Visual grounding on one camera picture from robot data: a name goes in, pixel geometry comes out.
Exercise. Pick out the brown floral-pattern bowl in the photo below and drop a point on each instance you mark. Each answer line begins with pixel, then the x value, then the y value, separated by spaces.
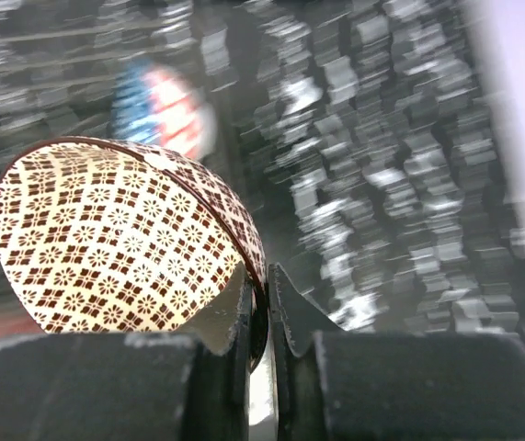
pixel 104 236

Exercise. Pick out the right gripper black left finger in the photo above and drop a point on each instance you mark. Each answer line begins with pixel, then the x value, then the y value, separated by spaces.
pixel 191 384

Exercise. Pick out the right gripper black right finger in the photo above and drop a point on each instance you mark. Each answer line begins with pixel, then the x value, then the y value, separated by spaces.
pixel 337 385

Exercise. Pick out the blue triangle-pattern bowl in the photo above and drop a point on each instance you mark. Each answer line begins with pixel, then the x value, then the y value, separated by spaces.
pixel 156 105

